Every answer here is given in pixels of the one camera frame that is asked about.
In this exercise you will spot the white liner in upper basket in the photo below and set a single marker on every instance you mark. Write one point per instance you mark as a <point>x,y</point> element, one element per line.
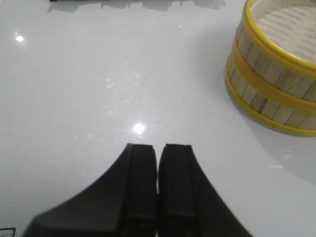
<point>290,24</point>

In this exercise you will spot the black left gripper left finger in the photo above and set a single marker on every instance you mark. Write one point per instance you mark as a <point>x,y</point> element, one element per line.
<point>121,203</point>

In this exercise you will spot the bamboo steamer basket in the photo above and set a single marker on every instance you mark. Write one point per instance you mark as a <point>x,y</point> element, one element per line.
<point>275,54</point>
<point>267,104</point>

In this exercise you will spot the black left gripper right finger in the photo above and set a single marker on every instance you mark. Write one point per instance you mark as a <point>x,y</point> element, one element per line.
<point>188,205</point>

